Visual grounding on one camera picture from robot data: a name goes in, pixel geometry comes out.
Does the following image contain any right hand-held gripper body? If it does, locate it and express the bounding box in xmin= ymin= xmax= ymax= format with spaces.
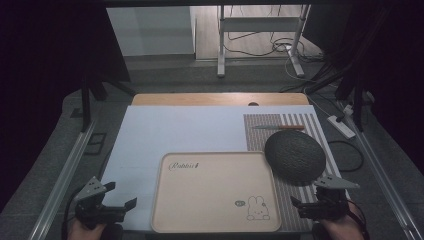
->
xmin=299 ymin=174 xmax=361 ymax=221

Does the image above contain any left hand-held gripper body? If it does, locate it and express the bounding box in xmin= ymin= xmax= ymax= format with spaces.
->
xmin=74 ymin=176 xmax=128 ymax=231

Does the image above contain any person's left hand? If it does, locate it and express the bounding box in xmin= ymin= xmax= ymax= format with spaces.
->
xmin=67 ymin=219 xmax=110 ymax=240

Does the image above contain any person's right hand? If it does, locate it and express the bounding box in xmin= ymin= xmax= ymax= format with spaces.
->
xmin=319 ymin=199 xmax=366 ymax=240

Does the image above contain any dark textured round bowl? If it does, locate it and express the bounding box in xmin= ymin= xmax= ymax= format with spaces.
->
xmin=264 ymin=130 xmax=327 ymax=184

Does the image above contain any grey striped placemat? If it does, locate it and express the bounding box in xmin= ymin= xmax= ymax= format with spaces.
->
xmin=242 ymin=113 xmax=344 ymax=233

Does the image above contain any white power strip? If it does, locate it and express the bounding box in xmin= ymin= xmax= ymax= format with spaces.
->
xmin=326 ymin=114 xmax=357 ymax=140

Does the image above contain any beige tray with rabbit print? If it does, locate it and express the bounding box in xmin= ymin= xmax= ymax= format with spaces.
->
xmin=150 ymin=151 xmax=282 ymax=234

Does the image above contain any white table board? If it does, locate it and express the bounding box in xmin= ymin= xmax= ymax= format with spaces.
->
xmin=99 ymin=104 xmax=316 ymax=233

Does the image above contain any black metal stand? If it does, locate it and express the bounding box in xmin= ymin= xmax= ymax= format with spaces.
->
xmin=80 ymin=63 xmax=138 ymax=134
xmin=333 ymin=64 xmax=369 ymax=132

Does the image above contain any wooden table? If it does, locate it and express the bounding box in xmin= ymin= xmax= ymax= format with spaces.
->
xmin=131 ymin=92 xmax=311 ymax=107

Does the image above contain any left hand-held gripper black cable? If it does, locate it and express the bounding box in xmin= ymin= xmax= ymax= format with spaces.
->
xmin=61 ymin=188 xmax=81 ymax=240

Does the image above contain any hand-held gripper black cable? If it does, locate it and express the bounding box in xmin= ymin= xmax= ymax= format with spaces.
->
xmin=61 ymin=188 xmax=81 ymax=240
xmin=348 ymin=199 xmax=372 ymax=240

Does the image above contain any right hand-held gripper black cable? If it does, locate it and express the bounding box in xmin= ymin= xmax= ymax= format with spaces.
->
xmin=348 ymin=199 xmax=372 ymax=240

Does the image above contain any aluminium rail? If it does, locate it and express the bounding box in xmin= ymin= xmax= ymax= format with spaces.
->
xmin=27 ymin=120 xmax=98 ymax=240
xmin=339 ymin=101 xmax=424 ymax=240

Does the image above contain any black looped cable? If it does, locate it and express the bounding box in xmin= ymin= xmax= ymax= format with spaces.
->
xmin=327 ymin=139 xmax=365 ymax=173

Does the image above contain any knife with wooden handle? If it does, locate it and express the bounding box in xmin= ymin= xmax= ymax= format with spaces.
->
xmin=251 ymin=124 xmax=306 ymax=131

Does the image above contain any tangle of floor cables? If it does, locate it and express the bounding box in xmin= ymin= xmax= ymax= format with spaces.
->
xmin=222 ymin=30 xmax=326 ymax=65

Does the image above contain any white metal desk frame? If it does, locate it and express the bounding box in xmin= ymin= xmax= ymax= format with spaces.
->
xmin=216 ymin=4 xmax=312 ymax=80

